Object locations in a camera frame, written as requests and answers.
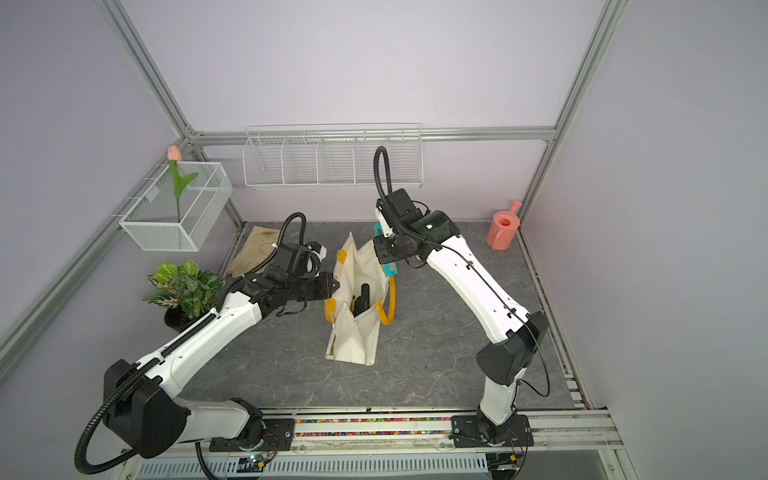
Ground white mesh side basket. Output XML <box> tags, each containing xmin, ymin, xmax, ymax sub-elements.
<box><xmin>119</xmin><ymin>161</ymin><xmax>233</xmax><ymax>252</ymax></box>

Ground slim black utility knife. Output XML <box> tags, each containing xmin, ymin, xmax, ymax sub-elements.
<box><xmin>355</xmin><ymin>283</ymin><xmax>371</xmax><ymax>316</ymax></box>

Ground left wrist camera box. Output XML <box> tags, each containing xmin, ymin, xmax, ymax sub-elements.
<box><xmin>270</xmin><ymin>241</ymin><xmax>327</xmax><ymax>279</ymax></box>

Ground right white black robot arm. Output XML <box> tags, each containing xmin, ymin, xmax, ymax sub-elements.
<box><xmin>373</xmin><ymin>146</ymin><xmax>549</xmax><ymax>448</ymax></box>

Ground pink watering can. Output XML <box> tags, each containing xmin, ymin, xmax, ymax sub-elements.
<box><xmin>486</xmin><ymin>201</ymin><xmax>522</xmax><ymax>251</ymax></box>

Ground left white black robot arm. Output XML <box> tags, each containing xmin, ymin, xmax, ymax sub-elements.
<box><xmin>74</xmin><ymin>212</ymin><xmax>339</xmax><ymax>475</ymax></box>

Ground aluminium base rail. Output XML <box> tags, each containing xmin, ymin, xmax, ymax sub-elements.
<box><xmin>111</xmin><ymin>407</ymin><xmax>638</xmax><ymax>479</ymax></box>

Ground aluminium cage frame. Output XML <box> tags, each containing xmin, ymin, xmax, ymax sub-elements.
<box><xmin>0</xmin><ymin>0</ymin><xmax>631</xmax><ymax>385</ymax></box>

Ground white wire wall shelf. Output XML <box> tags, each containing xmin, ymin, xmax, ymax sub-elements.
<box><xmin>242</xmin><ymin>123</ymin><xmax>424</xmax><ymax>188</ymax></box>

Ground artificial pink tulip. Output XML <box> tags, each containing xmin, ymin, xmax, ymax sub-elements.
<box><xmin>167</xmin><ymin>145</ymin><xmax>198</xmax><ymax>223</ymax></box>

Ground teal utility knife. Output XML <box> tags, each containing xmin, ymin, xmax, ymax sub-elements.
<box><xmin>382</xmin><ymin>262</ymin><xmax>398</xmax><ymax>277</ymax></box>

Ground potted green plant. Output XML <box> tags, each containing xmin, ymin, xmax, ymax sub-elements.
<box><xmin>142</xmin><ymin>260</ymin><xmax>224</xmax><ymax>333</ymax></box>

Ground beige work glove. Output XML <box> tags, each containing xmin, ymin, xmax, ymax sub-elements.
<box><xmin>228</xmin><ymin>226</ymin><xmax>279</xmax><ymax>277</ymax></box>

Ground illustrated tote bag yellow handles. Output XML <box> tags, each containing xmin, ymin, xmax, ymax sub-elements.
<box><xmin>324</xmin><ymin>235</ymin><xmax>396</xmax><ymax>366</ymax></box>

